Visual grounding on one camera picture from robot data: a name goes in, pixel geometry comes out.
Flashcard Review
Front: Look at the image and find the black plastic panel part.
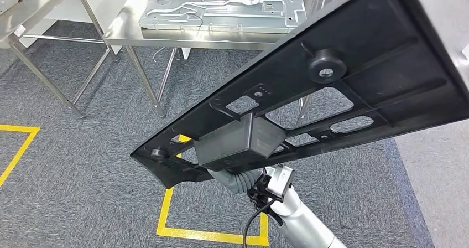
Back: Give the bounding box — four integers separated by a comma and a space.
130, 0, 469, 190

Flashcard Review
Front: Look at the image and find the embossed metal plate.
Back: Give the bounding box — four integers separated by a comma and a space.
138, 0, 308, 35
0, 0, 22, 16

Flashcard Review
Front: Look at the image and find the stainless steel table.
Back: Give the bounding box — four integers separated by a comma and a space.
0, 0, 112, 120
103, 0, 341, 127

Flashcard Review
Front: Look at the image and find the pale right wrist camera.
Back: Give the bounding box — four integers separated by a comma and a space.
264, 163, 295, 203

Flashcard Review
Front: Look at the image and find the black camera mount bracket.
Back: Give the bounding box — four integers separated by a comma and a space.
246, 173, 283, 227

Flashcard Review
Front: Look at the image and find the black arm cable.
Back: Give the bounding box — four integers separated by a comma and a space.
243, 198, 279, 248

